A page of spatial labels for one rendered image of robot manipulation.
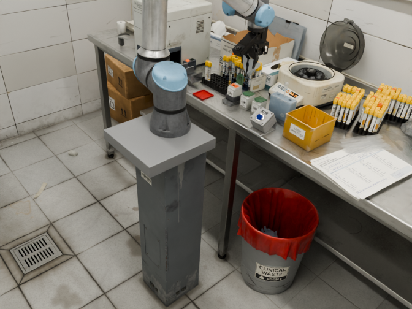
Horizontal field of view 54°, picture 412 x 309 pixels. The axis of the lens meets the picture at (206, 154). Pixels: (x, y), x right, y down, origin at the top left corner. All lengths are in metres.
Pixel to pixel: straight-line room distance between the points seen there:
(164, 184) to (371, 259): 1.07
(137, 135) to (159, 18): 0.40
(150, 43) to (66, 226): 1.34
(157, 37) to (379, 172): 0.88
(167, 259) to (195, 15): 1.12
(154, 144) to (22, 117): 1.98
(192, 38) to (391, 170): 1.08
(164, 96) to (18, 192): 1.60
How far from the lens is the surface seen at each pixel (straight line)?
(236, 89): 1.72
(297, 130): 1.51
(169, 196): 1.52
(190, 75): 1.88
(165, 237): 1.66
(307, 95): 1.75
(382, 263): 2.07
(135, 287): 2.11
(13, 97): 3.17
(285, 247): 1.79
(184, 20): 1.95
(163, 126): 1.42
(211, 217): 2.43
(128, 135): 1.44
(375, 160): 1.54
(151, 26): 1.43
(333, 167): 1.44
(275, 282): 2.03
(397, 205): 1.40
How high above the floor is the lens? 1.70
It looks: 36 degrees down
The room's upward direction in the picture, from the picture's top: 4 degrees clockwise
